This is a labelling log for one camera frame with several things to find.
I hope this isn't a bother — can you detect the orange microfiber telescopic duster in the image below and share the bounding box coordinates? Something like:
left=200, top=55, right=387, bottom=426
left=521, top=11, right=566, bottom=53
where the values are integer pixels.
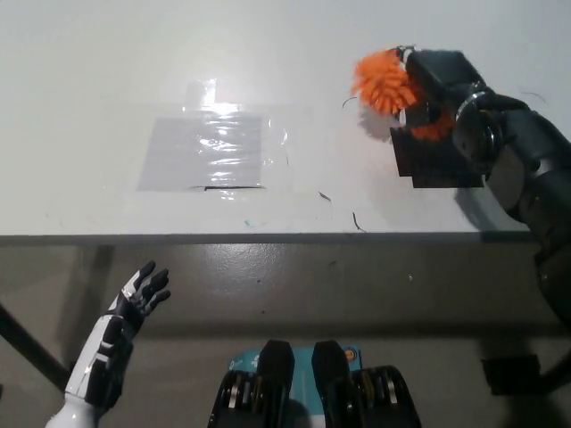
left=346, top=48, right=455, bottom=143

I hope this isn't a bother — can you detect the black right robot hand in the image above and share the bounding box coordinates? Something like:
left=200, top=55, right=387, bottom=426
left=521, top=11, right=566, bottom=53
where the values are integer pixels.
left=392, top=44, right=488, bottom=135

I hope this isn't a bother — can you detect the clear plastic film cover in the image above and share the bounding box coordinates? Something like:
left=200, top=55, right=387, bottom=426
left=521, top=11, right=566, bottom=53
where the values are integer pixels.
left=127, top=78, right=316, bottom=213

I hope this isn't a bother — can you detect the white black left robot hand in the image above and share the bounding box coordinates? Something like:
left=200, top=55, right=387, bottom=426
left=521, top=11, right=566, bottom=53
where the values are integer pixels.
left=64, top=259, right=172, bottom=409

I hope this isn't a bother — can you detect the black tape square patch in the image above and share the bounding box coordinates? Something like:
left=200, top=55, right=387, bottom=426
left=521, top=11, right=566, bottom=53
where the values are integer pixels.
left=389, top=126, right=486, bottom=189

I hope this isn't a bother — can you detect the black diagonal table leg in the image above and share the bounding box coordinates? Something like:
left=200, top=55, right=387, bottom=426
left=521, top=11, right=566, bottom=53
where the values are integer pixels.
left=0, top=302, right=72, bottom=393

